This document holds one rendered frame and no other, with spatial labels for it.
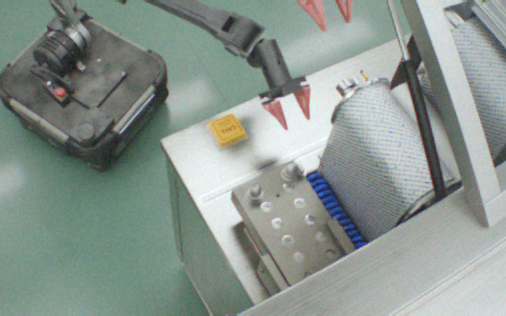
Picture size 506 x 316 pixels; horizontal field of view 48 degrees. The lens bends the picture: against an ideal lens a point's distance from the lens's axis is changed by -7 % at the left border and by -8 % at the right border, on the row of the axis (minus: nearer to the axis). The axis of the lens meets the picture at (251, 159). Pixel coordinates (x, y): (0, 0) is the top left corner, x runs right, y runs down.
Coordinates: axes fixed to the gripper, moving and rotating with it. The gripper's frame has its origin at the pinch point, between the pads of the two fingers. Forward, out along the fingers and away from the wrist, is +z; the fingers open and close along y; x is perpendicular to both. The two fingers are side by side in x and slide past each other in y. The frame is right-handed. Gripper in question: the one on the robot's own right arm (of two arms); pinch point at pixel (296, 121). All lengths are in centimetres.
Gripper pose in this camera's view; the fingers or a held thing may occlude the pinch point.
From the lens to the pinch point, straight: 141.2
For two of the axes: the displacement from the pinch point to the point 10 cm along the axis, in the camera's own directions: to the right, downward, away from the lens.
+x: 3.2, 0.2, -9.5
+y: -8.6, 4.1, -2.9
